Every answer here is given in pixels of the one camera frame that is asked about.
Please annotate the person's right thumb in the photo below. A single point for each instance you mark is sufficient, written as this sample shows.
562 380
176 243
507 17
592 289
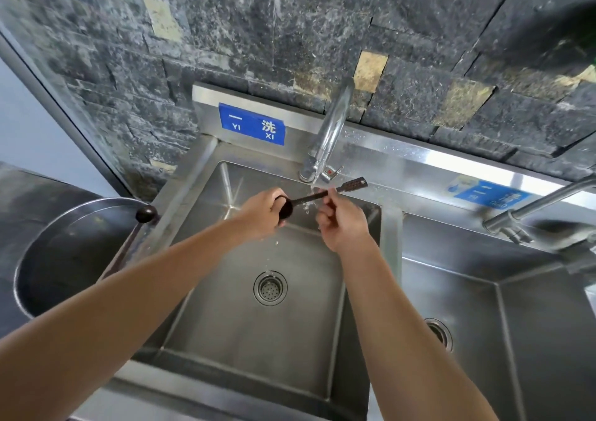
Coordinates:
336 196

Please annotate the chrome straight faucet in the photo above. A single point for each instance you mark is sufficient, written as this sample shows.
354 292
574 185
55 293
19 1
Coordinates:
535 209

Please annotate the chrome curved faucet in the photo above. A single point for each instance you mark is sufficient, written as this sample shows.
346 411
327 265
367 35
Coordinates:
328 132

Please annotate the large steel basin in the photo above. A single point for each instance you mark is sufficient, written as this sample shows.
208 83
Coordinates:
70 257

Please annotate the person's right hand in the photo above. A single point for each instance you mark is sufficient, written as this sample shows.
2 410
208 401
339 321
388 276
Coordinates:
342 225

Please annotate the person's right forearm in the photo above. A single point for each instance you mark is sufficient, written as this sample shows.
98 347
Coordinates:
409 337

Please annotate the person's left forearm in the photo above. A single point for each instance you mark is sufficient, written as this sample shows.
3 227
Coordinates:
107 323

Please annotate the dark brown spoon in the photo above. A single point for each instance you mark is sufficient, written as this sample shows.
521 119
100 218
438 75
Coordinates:
321 194

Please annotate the blue and white sign sticker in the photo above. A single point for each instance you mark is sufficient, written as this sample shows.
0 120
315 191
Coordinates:
491 193

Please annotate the round sink drain strainer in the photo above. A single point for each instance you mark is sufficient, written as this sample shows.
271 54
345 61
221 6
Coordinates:
270 288
439 333

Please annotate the person's left thumb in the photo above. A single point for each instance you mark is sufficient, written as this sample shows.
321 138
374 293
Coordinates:
278 215

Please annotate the person's left hand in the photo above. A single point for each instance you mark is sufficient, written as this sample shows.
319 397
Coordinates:
258 211

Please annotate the dark brown ladle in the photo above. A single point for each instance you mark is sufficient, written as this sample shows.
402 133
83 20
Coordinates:
135 234

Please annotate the stainless steel double sink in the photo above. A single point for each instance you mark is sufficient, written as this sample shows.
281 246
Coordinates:
354 290

